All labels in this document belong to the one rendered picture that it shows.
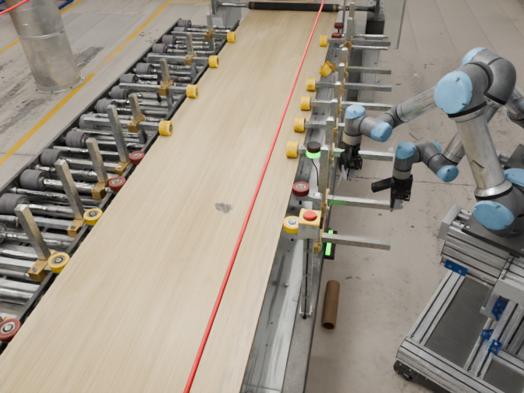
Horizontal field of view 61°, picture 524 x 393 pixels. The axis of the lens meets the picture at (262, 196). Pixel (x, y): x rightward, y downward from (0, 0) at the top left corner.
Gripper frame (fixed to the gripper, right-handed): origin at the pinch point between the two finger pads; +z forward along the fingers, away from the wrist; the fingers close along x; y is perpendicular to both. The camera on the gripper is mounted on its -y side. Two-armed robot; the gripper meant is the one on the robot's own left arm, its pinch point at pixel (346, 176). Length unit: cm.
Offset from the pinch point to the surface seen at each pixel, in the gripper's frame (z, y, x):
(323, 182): 0.3, 1.3, -11.0
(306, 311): 27, 49, -29
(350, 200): 13.0, 1.5, 2.6
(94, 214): 9, -6, -113
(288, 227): 8.8, 18.4, -30.2
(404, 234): 98, -55, 67
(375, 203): 13.0, 5.7, 13.1
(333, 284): 91, -15, 4
